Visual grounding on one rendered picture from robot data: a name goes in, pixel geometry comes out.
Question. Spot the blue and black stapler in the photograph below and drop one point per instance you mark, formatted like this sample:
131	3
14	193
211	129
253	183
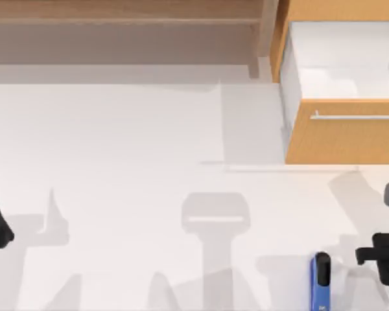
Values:
318	285

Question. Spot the pale wooden drawer front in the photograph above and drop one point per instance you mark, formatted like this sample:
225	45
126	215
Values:
343	142

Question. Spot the pulled-out drawer with grey inside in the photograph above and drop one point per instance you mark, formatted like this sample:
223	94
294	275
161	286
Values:
337	64

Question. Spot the wooden open shelf unit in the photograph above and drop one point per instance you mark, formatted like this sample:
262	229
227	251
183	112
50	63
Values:
123	19

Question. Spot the wooden cupboard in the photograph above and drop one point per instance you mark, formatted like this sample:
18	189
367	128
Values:
327	9

